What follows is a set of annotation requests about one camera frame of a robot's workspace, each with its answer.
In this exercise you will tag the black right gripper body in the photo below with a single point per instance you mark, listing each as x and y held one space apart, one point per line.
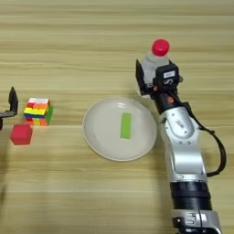
166 100

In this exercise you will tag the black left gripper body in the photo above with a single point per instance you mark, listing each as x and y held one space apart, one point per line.
7 114

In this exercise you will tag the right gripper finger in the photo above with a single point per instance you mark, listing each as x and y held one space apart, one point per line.
141 79
180 79

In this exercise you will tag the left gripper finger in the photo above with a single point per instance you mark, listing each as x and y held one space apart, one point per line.
13 102

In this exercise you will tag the clear bottle with red cap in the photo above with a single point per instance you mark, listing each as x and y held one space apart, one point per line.
152 64

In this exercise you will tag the multicoloured puzzle cube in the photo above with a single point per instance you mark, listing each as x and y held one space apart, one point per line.
38 111

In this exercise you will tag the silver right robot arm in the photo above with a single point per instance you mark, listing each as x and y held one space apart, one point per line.
186 152

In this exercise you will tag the right gripper labelled black box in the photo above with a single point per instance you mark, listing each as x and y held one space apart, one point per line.
167 76

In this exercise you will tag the small red cube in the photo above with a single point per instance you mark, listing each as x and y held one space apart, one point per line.
21 134

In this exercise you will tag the green rectangular block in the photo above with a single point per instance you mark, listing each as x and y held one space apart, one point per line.
125 125

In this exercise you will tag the white round plate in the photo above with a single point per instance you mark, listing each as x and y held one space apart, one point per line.
103 134

